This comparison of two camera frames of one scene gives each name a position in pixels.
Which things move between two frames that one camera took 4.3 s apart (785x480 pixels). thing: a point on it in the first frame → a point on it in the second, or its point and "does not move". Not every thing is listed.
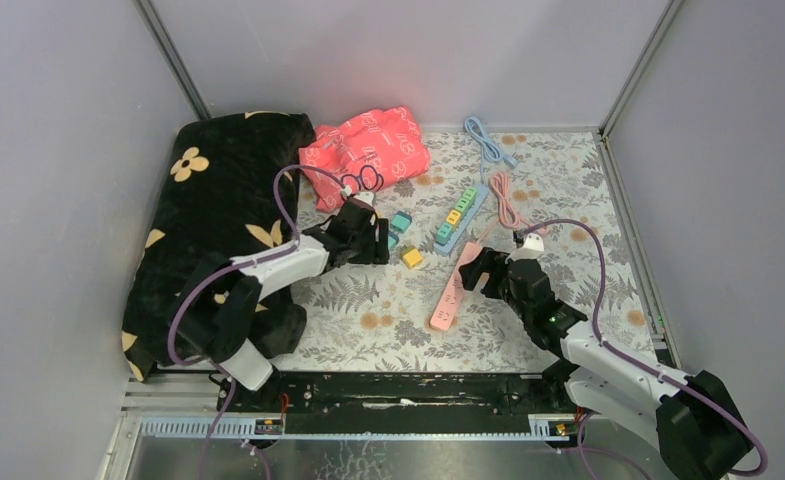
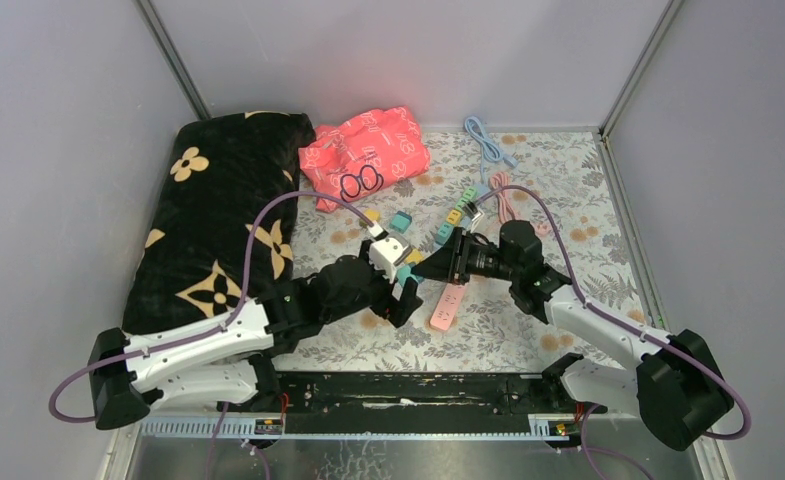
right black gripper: x=484 y=261 → x=450 y=262
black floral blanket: x=231 y=185 does not move
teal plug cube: x=392 y=239 → x=405 y=271
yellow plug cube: x=454 y=218 does not move
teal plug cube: x=444 y=233 does not move
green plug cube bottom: x=469 y=192 does not move
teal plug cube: x=401 y=222 does not move
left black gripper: x=376 y=252 → x=389 y=308
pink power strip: x=453 y=295 does not move
